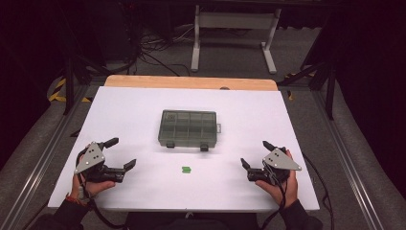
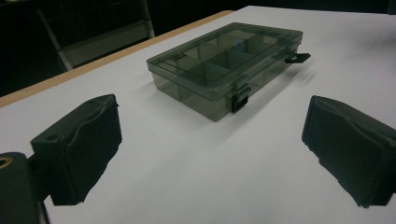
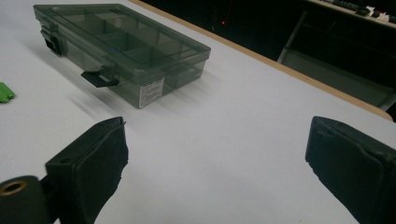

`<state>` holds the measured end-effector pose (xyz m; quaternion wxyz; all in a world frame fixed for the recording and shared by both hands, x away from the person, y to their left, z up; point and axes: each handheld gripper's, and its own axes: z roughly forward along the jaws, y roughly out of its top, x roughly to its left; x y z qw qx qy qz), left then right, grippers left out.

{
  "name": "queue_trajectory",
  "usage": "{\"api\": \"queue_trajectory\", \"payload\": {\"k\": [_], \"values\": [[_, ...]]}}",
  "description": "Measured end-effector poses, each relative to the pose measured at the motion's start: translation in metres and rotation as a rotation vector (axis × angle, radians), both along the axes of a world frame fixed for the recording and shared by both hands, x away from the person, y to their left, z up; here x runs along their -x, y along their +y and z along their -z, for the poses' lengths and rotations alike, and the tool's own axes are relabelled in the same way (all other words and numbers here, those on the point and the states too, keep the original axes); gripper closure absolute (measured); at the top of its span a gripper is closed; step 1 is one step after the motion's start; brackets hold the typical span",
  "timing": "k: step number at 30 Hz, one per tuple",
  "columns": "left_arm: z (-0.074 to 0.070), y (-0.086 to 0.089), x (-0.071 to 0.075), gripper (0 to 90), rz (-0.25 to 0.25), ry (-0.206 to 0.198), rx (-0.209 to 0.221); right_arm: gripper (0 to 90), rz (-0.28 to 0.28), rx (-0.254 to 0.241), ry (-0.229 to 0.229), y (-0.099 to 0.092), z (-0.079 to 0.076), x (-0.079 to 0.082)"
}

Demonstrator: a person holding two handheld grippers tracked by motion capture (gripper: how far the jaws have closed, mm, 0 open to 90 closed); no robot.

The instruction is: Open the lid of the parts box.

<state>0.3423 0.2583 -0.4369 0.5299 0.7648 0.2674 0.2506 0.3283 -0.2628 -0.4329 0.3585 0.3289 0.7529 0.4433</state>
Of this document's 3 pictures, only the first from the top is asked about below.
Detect person's left hand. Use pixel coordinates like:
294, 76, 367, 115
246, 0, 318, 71
68, 145, 117, 206

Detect grey plastic compartment box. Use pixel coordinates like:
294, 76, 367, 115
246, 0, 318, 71
157, 109, 222, 152

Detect person's right hand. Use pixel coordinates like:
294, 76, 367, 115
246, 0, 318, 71
255, 149, 300, 209

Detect white board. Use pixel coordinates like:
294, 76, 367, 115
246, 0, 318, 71
47, 85, 321, 214

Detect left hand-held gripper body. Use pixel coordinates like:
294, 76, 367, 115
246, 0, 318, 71
74, 141, 127, 184

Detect black floor cable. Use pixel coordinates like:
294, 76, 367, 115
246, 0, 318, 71
301, 152, 335, 230

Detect hand-held gripper cable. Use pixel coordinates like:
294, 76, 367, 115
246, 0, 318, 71
260, 161, 290, 230
76, 145, 130, 230

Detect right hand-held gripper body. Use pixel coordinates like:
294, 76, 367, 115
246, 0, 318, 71
247, 146, 303, 187

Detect white metal stand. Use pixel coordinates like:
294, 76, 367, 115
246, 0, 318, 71
190, 4, 282, 76

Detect person's lap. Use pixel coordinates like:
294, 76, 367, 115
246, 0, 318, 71
123, 212, 261, 230

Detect left hand-held gripper cable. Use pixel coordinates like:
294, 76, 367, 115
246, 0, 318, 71
76, 145, 130, 230

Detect black metal stand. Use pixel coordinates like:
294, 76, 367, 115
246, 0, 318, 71
277, 60, 339, 122
60, 47, 108, 117

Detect red wristband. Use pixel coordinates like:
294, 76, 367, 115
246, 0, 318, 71
65, 193, 86, 207

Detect bundle of floor cables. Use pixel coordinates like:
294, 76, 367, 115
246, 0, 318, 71
125, 22, 194, 78

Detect right hand-held gripper cable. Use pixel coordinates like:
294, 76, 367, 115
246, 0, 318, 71
260, 161, 290, 230

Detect yellow black floor tape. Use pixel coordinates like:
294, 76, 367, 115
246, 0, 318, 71
47, 77, 94, 104

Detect wooden table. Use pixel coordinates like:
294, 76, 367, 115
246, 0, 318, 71
103, 75, 279, 92

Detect aluminium floor rail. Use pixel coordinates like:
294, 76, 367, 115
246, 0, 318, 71
310, 90, 386, 230
0, 84, 94, 230

